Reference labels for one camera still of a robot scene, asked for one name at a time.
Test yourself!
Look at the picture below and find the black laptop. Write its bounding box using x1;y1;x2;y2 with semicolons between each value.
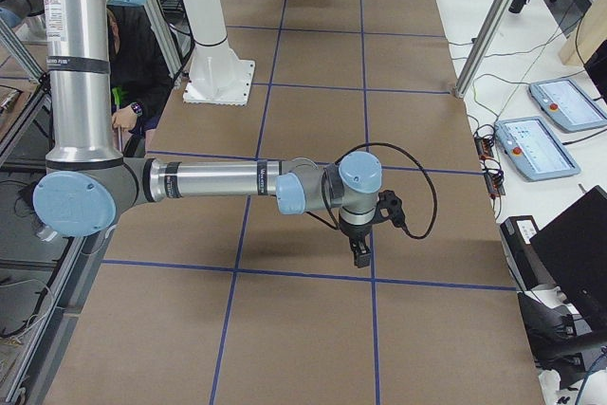
531;185;606;330

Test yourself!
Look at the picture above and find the teach pendant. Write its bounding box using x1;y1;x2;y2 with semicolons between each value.
494;116;581;181
528;78;606;133

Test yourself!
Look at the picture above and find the aluminium frame post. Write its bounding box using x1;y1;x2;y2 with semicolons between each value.
453;0;527;99

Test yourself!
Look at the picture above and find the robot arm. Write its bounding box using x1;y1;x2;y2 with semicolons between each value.
33;0;382;267

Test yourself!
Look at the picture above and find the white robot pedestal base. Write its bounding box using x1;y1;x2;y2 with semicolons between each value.
183;0;255;105

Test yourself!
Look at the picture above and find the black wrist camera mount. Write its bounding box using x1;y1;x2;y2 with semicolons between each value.
371;190;406;230

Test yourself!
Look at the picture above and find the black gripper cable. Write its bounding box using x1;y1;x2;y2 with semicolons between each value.
307;140;438;240

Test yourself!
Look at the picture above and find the seated person in black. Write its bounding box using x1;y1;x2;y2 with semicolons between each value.
107;6;174;150

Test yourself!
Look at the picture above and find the near teach pendant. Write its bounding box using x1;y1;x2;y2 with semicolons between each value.
494;116;581;181

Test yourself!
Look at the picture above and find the far teach pendant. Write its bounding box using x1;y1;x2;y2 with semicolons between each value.
528;78;606;133

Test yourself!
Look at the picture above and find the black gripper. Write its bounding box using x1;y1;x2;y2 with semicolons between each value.
339;220;372;267

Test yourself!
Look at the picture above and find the black power box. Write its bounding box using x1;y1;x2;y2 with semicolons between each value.
499;215;551;290

